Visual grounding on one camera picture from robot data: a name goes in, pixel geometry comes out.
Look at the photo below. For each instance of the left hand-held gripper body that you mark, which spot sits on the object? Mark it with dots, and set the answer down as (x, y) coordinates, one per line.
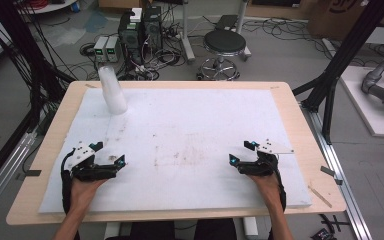
(81, 155)

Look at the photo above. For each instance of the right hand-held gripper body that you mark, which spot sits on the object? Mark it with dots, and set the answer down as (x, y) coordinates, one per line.
(261, 166)

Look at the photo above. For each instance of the person's right hand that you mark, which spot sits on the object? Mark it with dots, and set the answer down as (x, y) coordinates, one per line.
(270, 190)

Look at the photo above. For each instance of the person's left hand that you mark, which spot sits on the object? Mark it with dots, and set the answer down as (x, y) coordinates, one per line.
(81, 193)

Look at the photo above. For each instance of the grey tape strip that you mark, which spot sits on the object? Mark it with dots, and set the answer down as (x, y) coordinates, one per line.
(33, 173)
(327, 171)

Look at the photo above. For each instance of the white table leg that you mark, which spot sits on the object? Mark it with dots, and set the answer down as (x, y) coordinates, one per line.
(112, 230)
(250, 227)

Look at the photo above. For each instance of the white foam mat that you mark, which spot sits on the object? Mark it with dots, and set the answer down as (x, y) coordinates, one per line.
(186, 120)

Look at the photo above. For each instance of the thin wooden stick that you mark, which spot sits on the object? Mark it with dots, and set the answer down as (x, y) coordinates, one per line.
(320, 196)

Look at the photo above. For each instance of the person's dark trousers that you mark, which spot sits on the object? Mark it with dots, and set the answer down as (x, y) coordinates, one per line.
(153, 231)

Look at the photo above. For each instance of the small black device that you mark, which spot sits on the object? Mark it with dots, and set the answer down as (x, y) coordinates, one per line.
(323, 234)

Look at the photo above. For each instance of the grey bench power supply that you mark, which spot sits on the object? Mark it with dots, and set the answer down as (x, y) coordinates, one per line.
(113, 50)
(100, 49)

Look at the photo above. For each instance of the black round stool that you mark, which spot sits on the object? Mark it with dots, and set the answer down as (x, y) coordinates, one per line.
(225, 41)

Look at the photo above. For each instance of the black computer tower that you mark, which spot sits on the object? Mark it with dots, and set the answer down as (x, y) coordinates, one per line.
(130, 40)
(152, 30)

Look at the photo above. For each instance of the white board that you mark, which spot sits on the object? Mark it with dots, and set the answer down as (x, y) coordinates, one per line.
(366, 110)

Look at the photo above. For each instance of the grey stand leg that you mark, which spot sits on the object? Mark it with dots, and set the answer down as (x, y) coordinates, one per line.
(187, 40)
(243, 20)

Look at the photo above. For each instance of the black flat device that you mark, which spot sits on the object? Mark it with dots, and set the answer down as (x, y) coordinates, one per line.
(226, 22)

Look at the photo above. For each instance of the small white box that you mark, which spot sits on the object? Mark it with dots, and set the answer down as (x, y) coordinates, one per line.
(136, 15)

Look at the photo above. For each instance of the blue tape roll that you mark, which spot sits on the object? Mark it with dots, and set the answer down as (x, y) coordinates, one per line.
(75, 6)

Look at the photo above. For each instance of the white round table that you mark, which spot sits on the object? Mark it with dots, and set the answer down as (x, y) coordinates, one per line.
(50, 6)

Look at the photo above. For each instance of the cardboard box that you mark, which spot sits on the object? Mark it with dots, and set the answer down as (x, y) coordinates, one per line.
(330, 20)

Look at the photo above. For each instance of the aluminium rail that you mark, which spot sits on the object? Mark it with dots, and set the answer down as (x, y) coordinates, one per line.
(341, 186)
(3, 176)

